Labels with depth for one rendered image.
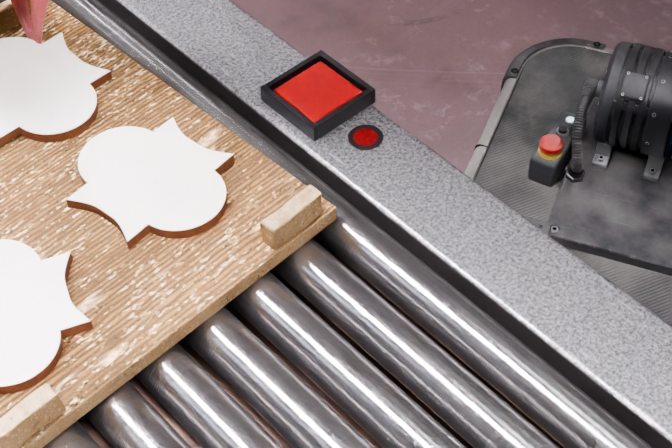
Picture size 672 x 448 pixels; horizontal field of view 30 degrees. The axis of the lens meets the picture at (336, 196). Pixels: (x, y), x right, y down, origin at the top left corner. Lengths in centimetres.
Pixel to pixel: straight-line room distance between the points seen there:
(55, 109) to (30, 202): 10
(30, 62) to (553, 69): 122
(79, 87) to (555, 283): 46
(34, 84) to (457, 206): 40
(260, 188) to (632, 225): 99
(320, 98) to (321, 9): 156
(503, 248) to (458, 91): 148
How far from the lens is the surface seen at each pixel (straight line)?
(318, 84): 117
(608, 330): 101
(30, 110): 116
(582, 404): 96
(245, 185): 107
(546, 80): 220
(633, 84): 197
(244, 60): 122
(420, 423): 94
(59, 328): 99
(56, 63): 120
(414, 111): 248
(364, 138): 113
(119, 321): 100
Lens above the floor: 172
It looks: 48 degrees down
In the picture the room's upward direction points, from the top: 2 degrees counter-clockwise
